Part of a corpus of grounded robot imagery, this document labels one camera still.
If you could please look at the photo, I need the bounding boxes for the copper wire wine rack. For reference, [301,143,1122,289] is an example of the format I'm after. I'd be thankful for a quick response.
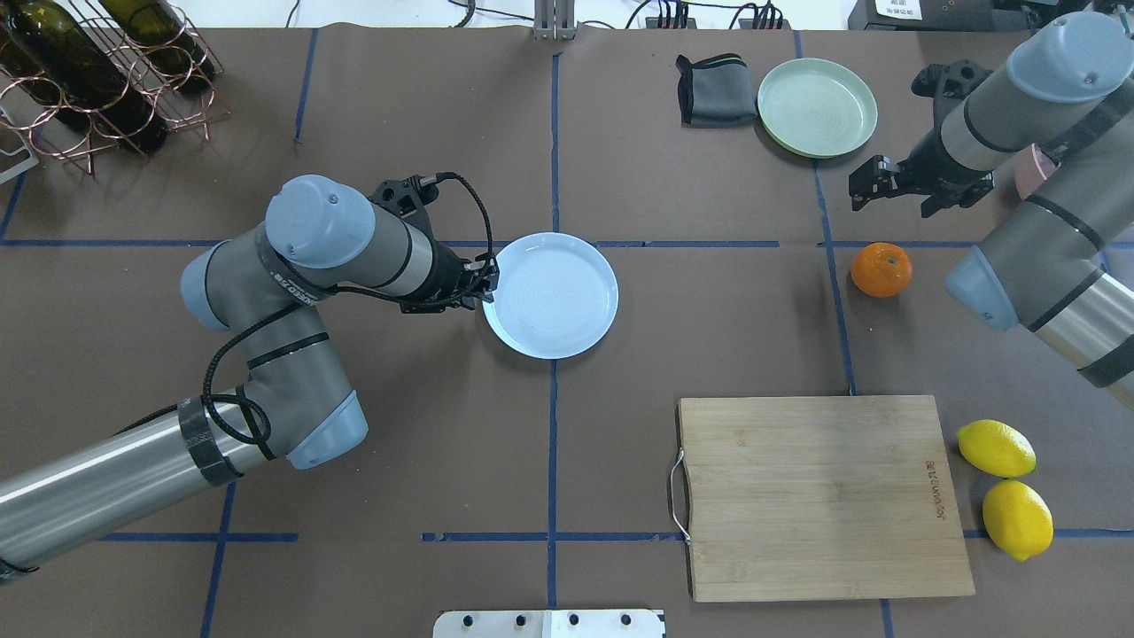
[3,1,234,175]

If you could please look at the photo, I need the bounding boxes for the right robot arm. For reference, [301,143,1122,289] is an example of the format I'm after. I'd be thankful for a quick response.
[848,12,1133,405]

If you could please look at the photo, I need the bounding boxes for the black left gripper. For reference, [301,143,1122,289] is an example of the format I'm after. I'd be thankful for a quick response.
[369,177,500,314]

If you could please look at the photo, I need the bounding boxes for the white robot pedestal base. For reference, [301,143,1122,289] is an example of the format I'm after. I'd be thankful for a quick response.
[432,607,667,637]

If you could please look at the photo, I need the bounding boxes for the orange mandarin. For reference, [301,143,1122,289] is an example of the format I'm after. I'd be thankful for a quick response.
[851,243,913,299]

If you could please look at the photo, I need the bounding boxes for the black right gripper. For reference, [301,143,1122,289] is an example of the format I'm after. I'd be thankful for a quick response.
[848,59,995,219]

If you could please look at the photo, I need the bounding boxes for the bamboo cutting board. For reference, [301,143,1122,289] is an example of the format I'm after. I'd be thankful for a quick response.
[677,395,975,604]

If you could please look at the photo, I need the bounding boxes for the light blue plate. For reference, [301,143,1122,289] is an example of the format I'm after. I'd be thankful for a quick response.
[482,233,620,360]

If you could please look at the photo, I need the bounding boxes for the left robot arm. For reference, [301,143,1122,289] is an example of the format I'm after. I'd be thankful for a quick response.
[3,171,499,584]

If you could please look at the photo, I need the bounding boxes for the upper yellow lemon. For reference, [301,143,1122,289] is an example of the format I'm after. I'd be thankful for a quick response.
[981,479,1053,562]

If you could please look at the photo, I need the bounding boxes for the yellow lemon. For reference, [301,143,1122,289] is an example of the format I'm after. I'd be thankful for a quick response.
[981,479,1053,562]
[957,419,1036,479]

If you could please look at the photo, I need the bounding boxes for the dark wine bottle upper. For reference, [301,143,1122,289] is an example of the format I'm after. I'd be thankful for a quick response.
[3,1,167,156]

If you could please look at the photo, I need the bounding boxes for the pink bowl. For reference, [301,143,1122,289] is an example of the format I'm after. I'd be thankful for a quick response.
[1014,143,1060,199]

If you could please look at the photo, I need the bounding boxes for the dark wine bottle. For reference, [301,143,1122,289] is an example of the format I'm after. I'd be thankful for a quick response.
[3,1,167,156]
[100,1,215,96]
[1,23,66,109]

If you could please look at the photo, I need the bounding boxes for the light green plate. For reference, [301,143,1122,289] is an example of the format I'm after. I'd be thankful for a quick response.
[758,58,879,159]

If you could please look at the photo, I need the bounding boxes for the grey folded cloth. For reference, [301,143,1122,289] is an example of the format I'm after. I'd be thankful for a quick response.
[675,53,758,128]

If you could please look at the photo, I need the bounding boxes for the dark wine bottle lower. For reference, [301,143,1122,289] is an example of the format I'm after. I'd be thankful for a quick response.
[100,1,215,96]

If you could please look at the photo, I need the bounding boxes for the lower yellow lemon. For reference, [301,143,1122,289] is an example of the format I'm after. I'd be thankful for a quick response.
[957,419,1036,479]

